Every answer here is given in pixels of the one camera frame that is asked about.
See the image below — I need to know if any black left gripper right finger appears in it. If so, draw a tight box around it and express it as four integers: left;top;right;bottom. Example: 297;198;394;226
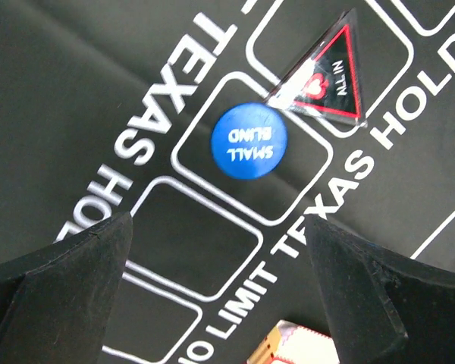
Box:
305;216;455;363

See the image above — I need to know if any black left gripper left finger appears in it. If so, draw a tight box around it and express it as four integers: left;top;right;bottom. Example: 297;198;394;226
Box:
0;212;133;363

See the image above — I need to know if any blue small blind button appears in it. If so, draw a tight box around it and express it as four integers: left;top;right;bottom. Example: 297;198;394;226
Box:
210;102;288;180

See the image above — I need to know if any black triangular all-in marker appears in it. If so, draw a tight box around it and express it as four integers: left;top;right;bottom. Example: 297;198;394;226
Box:
265;8;366;127

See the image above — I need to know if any black texas holdem poker mat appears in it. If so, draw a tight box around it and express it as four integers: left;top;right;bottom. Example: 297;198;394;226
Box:
0;1;455;363

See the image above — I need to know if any red playing card deck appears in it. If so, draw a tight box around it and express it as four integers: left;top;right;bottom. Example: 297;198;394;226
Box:
246;320;340;364

